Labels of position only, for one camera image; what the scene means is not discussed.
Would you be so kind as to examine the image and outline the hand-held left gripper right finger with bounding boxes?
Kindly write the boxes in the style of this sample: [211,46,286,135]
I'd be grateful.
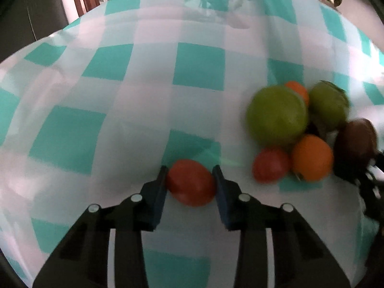
[212,165,351,288]

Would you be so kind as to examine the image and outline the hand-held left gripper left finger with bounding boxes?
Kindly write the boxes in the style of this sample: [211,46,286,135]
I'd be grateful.
[32,165,169,288]

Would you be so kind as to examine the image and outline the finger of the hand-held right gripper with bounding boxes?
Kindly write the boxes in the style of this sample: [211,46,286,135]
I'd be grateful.
[333,148,384,222]

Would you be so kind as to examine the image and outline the dark brown round fruit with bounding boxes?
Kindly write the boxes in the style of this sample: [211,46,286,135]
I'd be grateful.
[334,119,378,165]

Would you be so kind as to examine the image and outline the red tomato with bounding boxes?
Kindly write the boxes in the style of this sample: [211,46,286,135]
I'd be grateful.
[167,159,217,207]
[252,148,291,183]

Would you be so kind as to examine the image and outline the small green round fruit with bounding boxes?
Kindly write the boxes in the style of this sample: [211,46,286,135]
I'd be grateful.
[308,80,350,131]

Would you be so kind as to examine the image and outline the orange tangerine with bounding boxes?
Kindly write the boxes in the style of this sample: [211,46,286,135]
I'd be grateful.
[285,81,310,106]
[290,134,335,182]

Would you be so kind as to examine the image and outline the large green round fruit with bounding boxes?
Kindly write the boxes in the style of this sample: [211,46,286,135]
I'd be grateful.
[246,85,309,146]

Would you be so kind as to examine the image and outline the teal white checked tablecloth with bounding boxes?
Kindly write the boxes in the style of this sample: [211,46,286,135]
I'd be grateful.
[0,0,384,288]

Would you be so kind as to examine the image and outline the dark refrigerator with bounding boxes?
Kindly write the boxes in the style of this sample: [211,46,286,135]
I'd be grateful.
[0,0,70,64]

